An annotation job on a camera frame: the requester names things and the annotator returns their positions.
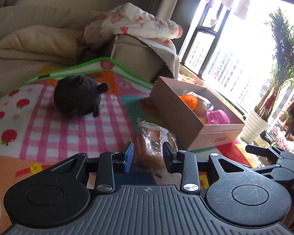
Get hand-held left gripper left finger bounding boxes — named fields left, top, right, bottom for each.
left=50, top=142, right=135, bottom=193

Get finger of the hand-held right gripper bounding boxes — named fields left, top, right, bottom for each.
left=245, top=144, right=294, bottom=161
left=253, top=163, right=294, bottom=184

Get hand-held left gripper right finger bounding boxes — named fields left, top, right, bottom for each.
left=162, top=142, right=254, bottom=192

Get packaged bread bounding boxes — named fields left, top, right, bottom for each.
left=133, top=117, right=179, bottom=170

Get brown cardboard box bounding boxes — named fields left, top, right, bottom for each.
left=149, top=76, right=246, bottom=152

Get round orange toy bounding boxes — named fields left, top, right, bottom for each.
left=179, top=93, right=198, bottom=110

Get brown round item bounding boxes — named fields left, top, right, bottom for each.
left=195, top=98, right=209, bottom=118

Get pink flowers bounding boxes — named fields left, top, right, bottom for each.
left=269, top=126, right=294, bottom=150

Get potted palm white pot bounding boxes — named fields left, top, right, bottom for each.
left=239, top=8, right=294, bottom=142

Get colourful play mat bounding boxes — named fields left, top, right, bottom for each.
left=0, top=57, right=294, bottom=235

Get black plush toy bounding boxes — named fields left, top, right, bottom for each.
left=53, top=75, right=110, bottom=118

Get window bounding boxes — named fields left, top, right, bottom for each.
left=179, top=0, right=294, bottom=118

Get grey fringed cloth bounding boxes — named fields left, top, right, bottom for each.
left=137, top=37, right=180, bottom=79

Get beige sofa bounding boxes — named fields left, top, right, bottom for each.
left=0, top=0, right=174, bottom=98

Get floral blanket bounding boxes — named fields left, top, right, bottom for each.
left=83, top=3, right=183, bottom=46

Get cream blanket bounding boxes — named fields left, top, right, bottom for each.
left=0, top=26, right=86, bottom=65

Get dark curtain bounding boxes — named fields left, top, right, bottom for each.
left=154, top=0, right=206, bottom=61

